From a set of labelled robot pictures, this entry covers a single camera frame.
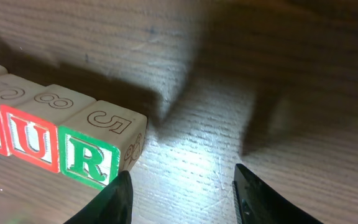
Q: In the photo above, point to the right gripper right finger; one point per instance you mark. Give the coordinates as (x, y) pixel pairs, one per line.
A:
(256, 202)

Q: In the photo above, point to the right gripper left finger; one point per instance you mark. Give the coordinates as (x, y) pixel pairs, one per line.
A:
(113, 205)

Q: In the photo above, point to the green R block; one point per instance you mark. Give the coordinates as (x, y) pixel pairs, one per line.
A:
(99, 142)

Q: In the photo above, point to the red U block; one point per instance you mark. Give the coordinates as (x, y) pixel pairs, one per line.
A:
(32, 126)

